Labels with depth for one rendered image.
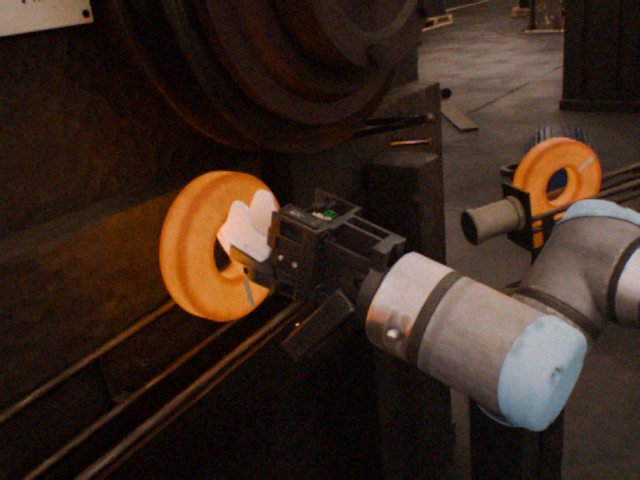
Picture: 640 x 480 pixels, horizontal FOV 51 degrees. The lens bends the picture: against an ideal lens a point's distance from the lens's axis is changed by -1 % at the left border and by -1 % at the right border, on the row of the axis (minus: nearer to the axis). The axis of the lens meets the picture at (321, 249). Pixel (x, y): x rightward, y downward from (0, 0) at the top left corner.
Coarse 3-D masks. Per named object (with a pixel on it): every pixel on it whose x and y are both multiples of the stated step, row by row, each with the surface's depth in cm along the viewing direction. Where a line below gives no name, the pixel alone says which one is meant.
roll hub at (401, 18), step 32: (288, 0) 64; (320, 0) 64; (352, 0) 70; (384, 0) 75; (416, 0) 78; (288, 32) 68; (320, 32) 66; (352, 32) 69; (384, 32) 75; (416, 32) 79; (320, 64) 73; (352, 64) 70; (384, 64) 75
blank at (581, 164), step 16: (544, 144) 112; (560, 144) 111; (576, 144) 112; (528, 160) 112; (544, 160) 111; (560, 160) 112; (576, 160) 113; (592, 160) 114; (528, 176) 111; (544, 176) 112; (576, 176) 115; (592, 176) 115; (544, 192) 113; (576, 192) 115; (592, 192) 116; (544, 208) 114
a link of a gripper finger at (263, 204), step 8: (256, 192) 69; (264, 192) 69; (256, 200) 70; (264, 200) 69; (272, 200) 68; (256, 208) 70; (264, 208) 69; (272, 208) 69; (256, 216) 70; (264, 216) 70; (256, 224) 71; (264, 224) 70; (264, 232) 70
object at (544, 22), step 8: (536, 0) 878; (544, 0) 872; (552, 0) 866; (560, 0) 868; (536, 8) 881; (544, 8) 875; (552, 8) 870; (560, 8) 874; (536, 16) 885; (544, 16) 879; (552, 16) 864; (560, 16) 879; (536, 24) 889; (544, 24) 883; (552, 24) 868; (560, 24) 871; (520, 32) 889; (528, 32) 881; (536, 32) 875; (544, 32) 869; (552, 32) 863; (560, 32) 857
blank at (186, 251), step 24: (192, 192) 67; (216, 192) 68; (240, 192) 71; (168, 216) 67; (192, 216) 66; (216, 216) 68; (168, 240) 66; (192, 240) 66; (168, 264) 67; (192, 264) 67; (168, 288) 68; (192, 288) 67; (216, 288) 70; (240, 288) 73; (264, 288) 76; (192, 312) 70; (216, 312) 70; (240, 312) 73
